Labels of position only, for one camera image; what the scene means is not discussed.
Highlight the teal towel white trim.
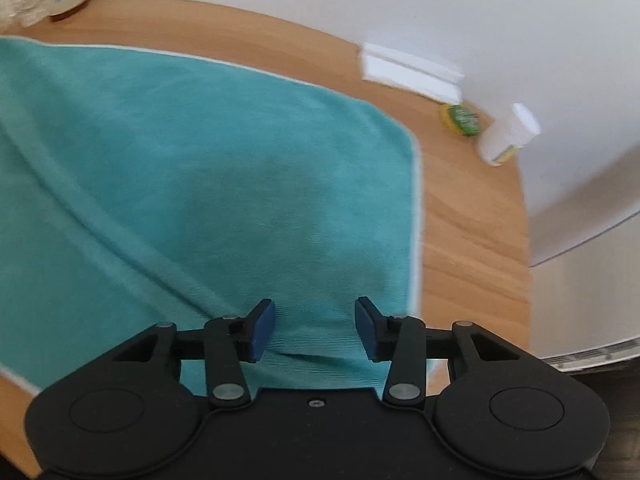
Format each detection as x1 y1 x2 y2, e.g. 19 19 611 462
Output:
1 38 421 391

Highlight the green yellow round tin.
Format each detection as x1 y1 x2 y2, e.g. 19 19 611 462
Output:
440 104 480 136

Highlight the white air conditioner unit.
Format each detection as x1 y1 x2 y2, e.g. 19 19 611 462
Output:
529 148 639 372

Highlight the white pill bottle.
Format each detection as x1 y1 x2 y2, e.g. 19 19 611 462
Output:
476 103 541 167

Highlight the folded white tissue paper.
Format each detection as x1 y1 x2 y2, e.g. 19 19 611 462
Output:
359 44 464 105

